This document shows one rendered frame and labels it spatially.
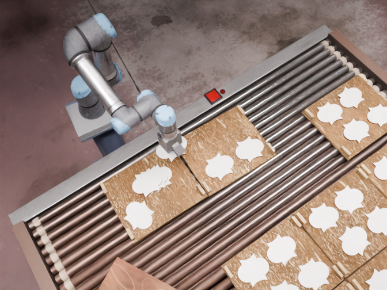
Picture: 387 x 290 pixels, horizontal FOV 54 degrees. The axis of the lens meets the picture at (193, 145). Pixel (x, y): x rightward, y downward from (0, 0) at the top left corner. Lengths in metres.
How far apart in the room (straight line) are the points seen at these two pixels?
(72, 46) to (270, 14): 2.56
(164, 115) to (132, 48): 2.19
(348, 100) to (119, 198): 1.31
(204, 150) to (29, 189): 1.64
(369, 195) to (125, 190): 1.18
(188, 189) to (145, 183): 0.21
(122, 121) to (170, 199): 0.53
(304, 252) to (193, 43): 2.31
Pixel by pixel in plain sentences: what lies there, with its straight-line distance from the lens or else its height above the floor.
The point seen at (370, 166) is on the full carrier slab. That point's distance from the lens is 2.09.
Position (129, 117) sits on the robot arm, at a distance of 1.54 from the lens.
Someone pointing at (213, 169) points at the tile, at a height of 0.95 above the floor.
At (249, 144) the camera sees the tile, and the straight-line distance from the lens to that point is 1.98.
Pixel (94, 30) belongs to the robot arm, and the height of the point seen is 1.54.
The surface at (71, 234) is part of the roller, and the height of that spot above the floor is 0.92.
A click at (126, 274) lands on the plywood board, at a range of 1.72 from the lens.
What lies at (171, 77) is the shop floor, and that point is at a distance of 3.38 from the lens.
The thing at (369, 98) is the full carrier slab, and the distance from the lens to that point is 2.29.
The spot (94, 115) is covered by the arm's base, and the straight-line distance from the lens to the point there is 2.14.
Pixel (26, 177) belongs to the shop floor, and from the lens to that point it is 3.23.
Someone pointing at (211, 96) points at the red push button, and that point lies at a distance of 2.14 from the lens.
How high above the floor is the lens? 2.71
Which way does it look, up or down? 64 degrees down
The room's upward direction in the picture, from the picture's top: 4 degrees counter-clockwise
